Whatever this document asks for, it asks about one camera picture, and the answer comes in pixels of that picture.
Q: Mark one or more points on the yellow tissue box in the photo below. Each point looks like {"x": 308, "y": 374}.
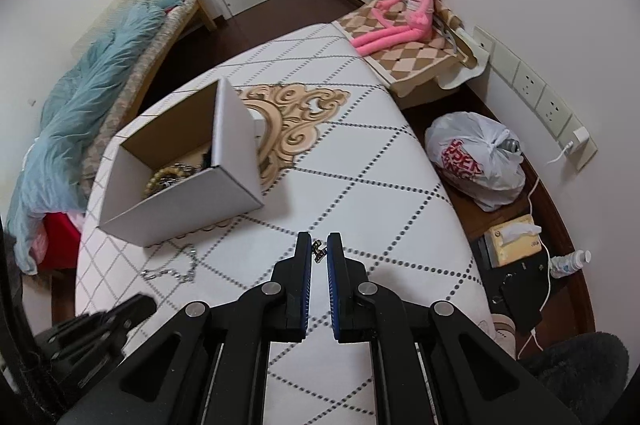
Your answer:
{"x": 510, "y": 245}

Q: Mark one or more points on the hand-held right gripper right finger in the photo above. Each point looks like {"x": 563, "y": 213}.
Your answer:
{"x": 334, "y": 295}

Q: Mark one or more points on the brown checkered cushion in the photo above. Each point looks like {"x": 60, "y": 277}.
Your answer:
{"x": 415, "y": 65}

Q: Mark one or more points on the white cardboard box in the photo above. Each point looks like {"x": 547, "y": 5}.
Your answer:
{"x": 175, "y": 215}

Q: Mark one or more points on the small white bottle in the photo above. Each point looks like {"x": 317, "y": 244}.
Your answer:
{"x": 570, "y": 263}

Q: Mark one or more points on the light blue blanket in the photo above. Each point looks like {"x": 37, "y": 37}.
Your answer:
{"x": 85, "y": 105}

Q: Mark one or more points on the diamond-patterned tablecloth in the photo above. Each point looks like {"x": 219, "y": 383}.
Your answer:
{"x": 375, "y": 185}

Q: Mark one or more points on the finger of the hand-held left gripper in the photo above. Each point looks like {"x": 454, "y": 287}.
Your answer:
{"x": 132, "y": 307}

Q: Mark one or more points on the pink plush toy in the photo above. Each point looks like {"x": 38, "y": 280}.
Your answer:
{"x": 415, "y": 15}

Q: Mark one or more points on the white plastic bag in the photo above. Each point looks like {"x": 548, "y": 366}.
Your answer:
{"x": 465, "y": 155}

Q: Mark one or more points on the black fitness band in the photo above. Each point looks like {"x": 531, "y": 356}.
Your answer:
{"x": 206, "y": 160}

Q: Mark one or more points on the black bag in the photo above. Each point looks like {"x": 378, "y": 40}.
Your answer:
{"x": 525, "y": 295}

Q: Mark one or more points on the white charger plug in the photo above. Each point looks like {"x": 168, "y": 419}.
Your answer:
{"x": 580, "y": 138}

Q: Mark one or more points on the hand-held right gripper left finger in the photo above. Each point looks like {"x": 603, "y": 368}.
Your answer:
{"x": 304, "y": 290}

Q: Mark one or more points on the wooden bed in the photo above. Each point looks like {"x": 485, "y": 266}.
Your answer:
{"x": 150, "y": 50}

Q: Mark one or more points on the red cloth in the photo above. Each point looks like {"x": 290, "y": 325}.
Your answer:
{"x": 57, "y": 240}

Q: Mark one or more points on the white wall power strip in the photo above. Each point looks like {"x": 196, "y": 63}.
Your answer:
{"x": 530, "y": 85}

